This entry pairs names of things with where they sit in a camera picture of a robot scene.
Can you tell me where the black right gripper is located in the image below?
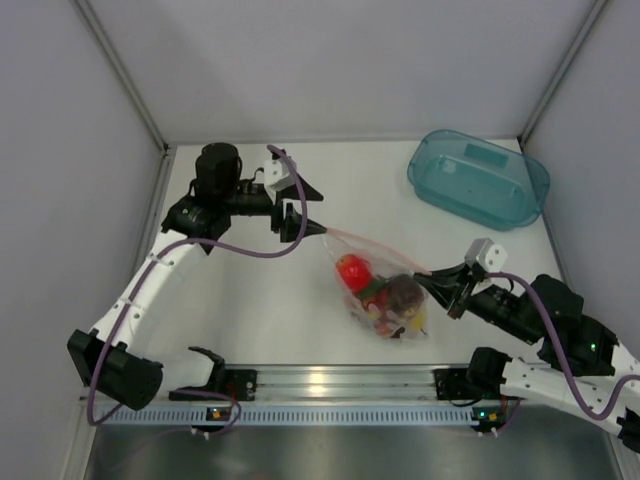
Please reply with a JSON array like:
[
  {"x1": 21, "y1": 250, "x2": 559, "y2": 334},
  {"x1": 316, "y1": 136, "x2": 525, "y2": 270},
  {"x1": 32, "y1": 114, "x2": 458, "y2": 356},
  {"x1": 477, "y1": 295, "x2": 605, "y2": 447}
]
[{"x1": 413, "y1": 261, "x2": 541, "y2": 345}]

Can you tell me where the dark red fake peach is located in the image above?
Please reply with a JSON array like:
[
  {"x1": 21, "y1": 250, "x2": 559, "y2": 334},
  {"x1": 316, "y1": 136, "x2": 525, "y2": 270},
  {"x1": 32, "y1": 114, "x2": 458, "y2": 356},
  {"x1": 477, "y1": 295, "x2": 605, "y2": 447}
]
[{"x1": 388, "y1": 274, "x2": 425, "y2": 317}]

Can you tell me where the clear zip top bag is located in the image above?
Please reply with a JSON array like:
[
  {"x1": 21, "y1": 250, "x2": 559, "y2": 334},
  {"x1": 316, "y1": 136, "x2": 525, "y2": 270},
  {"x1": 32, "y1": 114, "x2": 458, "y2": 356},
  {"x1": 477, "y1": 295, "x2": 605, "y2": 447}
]
[{"x1": 324, "y1": 228, "x2": 431, "y2": 342}]

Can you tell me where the red fake apple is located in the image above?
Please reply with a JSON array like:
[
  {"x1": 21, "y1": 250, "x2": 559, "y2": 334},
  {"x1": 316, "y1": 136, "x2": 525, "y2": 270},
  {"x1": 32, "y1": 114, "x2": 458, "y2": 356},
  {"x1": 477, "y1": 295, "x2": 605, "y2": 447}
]
[{"x1": 335, "y1": 254, "x2": 373, "y2": 293}]

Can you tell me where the red yellow fake cherry bunch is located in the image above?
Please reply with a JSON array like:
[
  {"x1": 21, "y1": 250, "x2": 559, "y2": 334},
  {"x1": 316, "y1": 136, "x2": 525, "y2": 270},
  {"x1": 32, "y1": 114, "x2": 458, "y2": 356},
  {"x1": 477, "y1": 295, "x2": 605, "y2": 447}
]
[{"x1": 344, "y1": 279, "x2": 399, "y2": 338}]

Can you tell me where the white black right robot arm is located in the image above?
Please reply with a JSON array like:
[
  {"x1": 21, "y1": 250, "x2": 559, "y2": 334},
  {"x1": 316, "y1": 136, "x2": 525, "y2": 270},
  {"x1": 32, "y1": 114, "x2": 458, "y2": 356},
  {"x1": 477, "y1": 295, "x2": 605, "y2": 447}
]
[{"x1": 413, "y1": 264, "x2": 639, "y2": 451}]

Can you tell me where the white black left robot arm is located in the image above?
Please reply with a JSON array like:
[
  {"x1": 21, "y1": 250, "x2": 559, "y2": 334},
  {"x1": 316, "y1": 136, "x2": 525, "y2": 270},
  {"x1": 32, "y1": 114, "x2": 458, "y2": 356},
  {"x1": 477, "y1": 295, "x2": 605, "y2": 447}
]
[{"x1": 67, "y1": 142, "x2": 326, "y2": 411}]

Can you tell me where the yellow fake banana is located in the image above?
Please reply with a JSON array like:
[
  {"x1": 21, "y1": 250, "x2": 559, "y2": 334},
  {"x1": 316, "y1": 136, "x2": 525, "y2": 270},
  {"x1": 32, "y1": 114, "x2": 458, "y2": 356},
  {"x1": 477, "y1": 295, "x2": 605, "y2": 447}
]
[{"x1": 407, "y1": 305, "x2": 428, "y2": 335}]

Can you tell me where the teal transparent plastic bin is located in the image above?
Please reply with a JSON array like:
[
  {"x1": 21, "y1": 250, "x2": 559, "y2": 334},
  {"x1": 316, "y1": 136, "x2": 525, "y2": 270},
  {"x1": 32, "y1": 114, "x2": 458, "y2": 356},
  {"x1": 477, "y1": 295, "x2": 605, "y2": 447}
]
[{"x1": 407, "y1": 129, "x2": 551, "y2": 231}]

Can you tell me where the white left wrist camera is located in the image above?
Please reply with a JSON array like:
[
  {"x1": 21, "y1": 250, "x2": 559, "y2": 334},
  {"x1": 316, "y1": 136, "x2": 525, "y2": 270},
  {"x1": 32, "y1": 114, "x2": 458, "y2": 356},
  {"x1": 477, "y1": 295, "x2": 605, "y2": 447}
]
[{"x1": 263, "y1": 145, "x2": 297, "y2": 194}]

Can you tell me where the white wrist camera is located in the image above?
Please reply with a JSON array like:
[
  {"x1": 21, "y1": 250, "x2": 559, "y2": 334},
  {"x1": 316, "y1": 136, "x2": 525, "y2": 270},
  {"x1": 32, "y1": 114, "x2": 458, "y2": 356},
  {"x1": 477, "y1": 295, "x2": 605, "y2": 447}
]
[
  {"x1": 464, "y1": 238, "x2": 508, "y2": 273},
  {"x1": 263, "y1": 145, "x2": 297, "y2": 194}
]

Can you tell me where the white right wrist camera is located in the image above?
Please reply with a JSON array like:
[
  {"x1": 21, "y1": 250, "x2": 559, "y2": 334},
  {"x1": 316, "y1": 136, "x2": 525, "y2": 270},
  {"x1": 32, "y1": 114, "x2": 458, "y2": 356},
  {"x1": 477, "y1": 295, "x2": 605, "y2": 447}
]
[{"x1": 464, "y1": 238, "x2": 508, "y2": 273}]

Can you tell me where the aluminium mounting rail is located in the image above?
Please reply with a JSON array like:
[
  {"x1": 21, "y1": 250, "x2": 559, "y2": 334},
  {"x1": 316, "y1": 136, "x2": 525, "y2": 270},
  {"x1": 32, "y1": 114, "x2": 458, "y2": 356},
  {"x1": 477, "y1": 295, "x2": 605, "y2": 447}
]
[{"x1": 79, "y1": 363, "x2": 640, "y2": 402}]

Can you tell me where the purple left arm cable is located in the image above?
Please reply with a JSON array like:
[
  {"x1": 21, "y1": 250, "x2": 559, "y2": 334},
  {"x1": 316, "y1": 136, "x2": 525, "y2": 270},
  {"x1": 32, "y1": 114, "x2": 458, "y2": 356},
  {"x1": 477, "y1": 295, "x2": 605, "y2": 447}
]
[{"x1": 86, "y1": 143, "x2": 309, "y2": 440}]

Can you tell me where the light blue cable duct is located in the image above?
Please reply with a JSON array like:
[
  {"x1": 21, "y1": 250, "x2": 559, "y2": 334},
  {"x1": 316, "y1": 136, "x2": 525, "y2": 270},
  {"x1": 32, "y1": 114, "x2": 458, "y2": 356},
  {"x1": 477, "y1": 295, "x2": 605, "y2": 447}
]
[{"x1": 107, "y1": 404, "x2": 486, "y2": 427}]

